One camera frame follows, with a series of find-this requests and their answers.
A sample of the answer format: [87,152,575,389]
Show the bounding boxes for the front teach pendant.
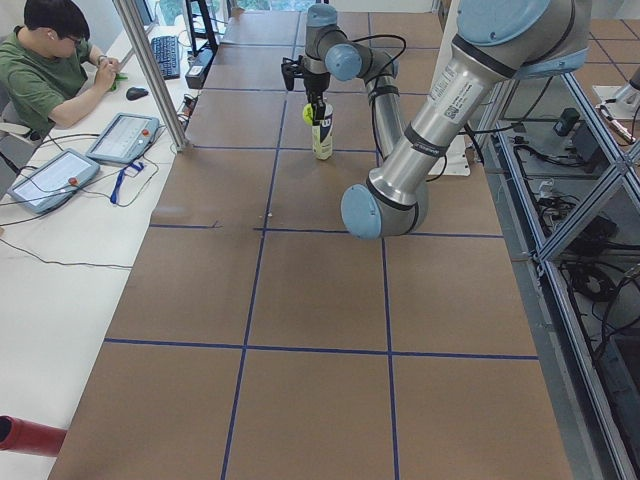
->
[8,149,100,214]

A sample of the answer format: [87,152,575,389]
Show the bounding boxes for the red cylinder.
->
[1,415,67,457]

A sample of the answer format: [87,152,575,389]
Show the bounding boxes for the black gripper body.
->
[303,71,330,95]

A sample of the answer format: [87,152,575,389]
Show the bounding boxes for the yellow tennis ball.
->
[302,103,314,125]

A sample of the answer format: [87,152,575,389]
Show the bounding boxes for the black power brick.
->
[552,107,580,137]

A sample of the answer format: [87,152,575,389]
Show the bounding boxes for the clear tennis ball can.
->
[311,103,333,160]

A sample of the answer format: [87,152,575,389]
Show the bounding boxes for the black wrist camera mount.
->
[280,55,305,91]

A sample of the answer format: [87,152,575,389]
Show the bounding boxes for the black keyboard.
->
[150,35,180,80]

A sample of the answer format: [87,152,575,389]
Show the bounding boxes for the black computer box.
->
[185,48,214,90]

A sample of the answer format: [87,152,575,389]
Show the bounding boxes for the seated person green shirt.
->
[1,0,121,136]

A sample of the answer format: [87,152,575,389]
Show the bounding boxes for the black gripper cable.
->
[344,33,407,81]

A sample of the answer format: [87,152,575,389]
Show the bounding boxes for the rear teach pendant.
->
[86,113,160,165]

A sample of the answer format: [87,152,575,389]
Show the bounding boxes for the teach pendant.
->
[86,113,160,165]
[8,149,100,214]

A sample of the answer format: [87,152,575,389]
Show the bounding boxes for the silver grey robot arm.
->
[301,1,592,239]

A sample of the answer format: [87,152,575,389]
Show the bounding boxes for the blue lanyard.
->
[109,160,146,207]

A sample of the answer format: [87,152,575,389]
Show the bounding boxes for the black computer mouse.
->
[125,87,149,101]

